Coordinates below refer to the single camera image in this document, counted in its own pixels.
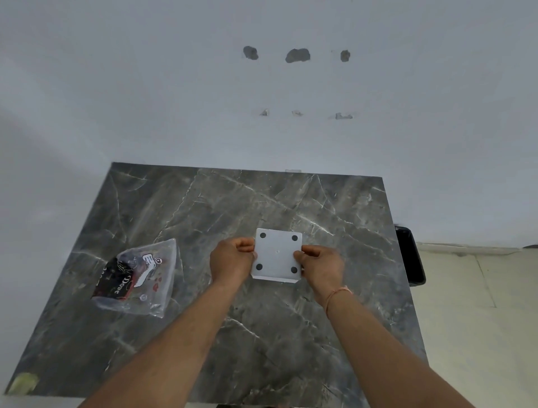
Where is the person's left hand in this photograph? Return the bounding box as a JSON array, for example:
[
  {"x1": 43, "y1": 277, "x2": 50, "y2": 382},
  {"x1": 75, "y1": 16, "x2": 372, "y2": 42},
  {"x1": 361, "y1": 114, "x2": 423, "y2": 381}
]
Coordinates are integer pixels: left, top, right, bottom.
[{"x1": 208, "y1": 237, "x2": 258, "y2": 290}]

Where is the person's right hand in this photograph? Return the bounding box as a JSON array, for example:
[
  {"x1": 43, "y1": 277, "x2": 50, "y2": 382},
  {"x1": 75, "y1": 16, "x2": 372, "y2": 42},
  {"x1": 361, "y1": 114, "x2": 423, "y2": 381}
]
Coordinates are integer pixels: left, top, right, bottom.
[{"x1": 292, "y1": 244, "x2": 347, "y2": 308}]

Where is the white tissue box base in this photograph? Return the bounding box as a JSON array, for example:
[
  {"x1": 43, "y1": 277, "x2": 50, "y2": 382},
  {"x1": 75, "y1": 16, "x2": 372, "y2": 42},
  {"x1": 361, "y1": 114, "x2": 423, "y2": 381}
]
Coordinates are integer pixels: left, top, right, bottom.
[{"x1": 251, "y1": 228, "x2": 304, "y2": 281}]

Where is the clear Dove tissue wrapper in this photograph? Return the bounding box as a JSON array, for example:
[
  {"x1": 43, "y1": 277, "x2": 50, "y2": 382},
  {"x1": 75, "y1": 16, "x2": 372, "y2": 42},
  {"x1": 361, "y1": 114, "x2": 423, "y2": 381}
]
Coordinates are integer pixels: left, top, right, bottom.
[{"x1": 90, "y1": 238, "x2": 178, "y2": 319}]

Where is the person's left forearm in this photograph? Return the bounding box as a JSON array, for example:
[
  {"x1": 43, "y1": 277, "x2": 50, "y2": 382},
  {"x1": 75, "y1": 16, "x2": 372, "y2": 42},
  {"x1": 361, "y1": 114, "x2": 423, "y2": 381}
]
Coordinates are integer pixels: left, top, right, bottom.
[{"x1": 80, "y1": 277, "x2": 241, "y2": 408}]

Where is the person's right forearm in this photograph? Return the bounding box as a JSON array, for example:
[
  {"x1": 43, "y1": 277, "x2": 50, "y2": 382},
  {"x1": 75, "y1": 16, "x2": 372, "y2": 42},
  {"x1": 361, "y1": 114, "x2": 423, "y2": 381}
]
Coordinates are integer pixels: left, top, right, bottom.
[{"x1": 326, "y1": 290, "x2": 476, "y2": 408}]

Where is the black bin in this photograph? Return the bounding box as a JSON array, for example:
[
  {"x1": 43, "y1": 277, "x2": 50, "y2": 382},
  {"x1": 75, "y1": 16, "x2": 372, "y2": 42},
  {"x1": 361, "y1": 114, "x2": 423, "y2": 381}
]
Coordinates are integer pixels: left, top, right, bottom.
[{"x1": 393, "y1": 225, "x2": 427, "y2": 288}]

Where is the yellowish tape patch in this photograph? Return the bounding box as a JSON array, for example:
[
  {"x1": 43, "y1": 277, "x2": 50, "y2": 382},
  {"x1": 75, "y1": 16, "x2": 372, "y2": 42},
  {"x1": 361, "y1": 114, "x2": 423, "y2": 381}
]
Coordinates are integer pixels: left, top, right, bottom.
[{"x1": 5, "y1": 373, "x2": 40, "y2": 396}]

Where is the orange thread bracelet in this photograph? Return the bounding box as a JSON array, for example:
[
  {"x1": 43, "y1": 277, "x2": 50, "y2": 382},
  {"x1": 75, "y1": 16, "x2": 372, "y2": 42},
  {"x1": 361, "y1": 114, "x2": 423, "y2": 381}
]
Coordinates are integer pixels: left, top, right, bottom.
[{"x1": 324, "y1": 285, "x2": 354, "y2": 318}]

